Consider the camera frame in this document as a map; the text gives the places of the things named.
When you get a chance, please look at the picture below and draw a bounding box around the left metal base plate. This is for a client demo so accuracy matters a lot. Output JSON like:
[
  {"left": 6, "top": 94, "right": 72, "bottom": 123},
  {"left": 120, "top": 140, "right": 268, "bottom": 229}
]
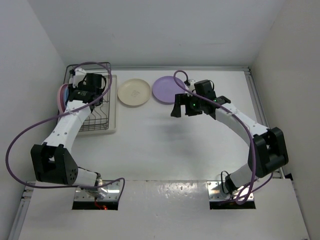
[{"left": 73, "top": 180, "right": 122, "bottom": 202}]

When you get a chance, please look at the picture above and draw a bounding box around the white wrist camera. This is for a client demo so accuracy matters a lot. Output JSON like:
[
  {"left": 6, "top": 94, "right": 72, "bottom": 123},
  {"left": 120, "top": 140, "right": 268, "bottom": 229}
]
[
  {"left": 69, "top": 67, "right": 87, "bottom": 86},
  {"left": 184, "top": 79, "right": 197, "bottom": 92}
]

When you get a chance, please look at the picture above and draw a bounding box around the pink plate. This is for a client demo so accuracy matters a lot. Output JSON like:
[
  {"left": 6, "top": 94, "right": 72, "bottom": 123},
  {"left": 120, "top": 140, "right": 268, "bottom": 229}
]
[{"left": 56, "top": 84, "right": 68, "bottom": 114}]

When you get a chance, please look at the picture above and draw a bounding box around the cream plate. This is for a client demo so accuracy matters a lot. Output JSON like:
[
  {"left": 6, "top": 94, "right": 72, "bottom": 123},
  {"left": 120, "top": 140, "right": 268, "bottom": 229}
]
[{"left": 117, "top": 78, "right": 152, "bottom": 107}]

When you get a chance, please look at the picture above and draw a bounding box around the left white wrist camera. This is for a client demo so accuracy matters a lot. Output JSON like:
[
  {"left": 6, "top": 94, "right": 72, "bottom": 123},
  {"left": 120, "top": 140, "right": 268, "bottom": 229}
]
[{"left": 69, "top": 67, "right": 87, "bottom": 86}]

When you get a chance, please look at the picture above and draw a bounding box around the black wire dish rack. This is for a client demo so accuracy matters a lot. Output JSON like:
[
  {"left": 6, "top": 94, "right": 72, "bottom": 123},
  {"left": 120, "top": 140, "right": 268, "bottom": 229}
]
[{"left": 57, "top": 62, "right": 116, "bottom": 134}]

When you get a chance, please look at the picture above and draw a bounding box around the blue plate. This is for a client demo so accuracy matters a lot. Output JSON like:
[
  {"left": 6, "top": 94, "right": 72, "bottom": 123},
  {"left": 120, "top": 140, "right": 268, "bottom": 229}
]
[{"left": 63, "top": 86, "right": 69, "bottom": 106}]

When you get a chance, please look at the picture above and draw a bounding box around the metal base plate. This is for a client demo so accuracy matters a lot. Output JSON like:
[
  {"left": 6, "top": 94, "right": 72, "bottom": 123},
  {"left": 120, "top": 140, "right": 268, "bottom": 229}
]
[
  {"left": 206, "top": 180, "right": 249, "bottom": 202},
  {"left": 73, "top": 180, "right": 122, "bottom": 202}
]

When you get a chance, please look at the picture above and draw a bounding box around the far purple plate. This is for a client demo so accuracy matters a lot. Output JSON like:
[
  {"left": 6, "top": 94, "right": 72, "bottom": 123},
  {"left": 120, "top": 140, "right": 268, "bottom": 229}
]
[{"left": 151, "top": 76, "right": 186, "bottom": 105}]

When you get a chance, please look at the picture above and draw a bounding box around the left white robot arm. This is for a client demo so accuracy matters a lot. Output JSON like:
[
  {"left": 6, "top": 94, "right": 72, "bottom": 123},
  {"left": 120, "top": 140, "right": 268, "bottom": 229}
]
[{"left": 30, "top": 73, "right": 108, "bottom": 187}]

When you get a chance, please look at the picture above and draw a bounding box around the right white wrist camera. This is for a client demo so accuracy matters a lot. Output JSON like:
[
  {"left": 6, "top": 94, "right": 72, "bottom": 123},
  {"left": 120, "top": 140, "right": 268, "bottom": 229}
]
[{"left": 184, "top": 79, "right": 197, "bottom": 92}]

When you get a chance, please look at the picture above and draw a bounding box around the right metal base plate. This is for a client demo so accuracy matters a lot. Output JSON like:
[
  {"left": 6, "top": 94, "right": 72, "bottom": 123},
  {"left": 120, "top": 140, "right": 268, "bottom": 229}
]
[{"left": 206, "top": 180, "right": 249, "bottom": 202}]

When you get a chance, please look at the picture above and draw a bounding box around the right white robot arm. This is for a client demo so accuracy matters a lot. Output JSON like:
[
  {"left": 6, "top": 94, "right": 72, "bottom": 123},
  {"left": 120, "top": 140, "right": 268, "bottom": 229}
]
[{"left": 170, "top": 79, "right": 289, "bottom": 195}]

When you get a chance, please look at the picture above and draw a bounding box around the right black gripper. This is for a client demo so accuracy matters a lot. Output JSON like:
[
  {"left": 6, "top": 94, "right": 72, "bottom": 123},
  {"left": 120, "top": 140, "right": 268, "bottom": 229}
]
[{"left": 171, "top": 93, "right": 204, "bottom": 118}]

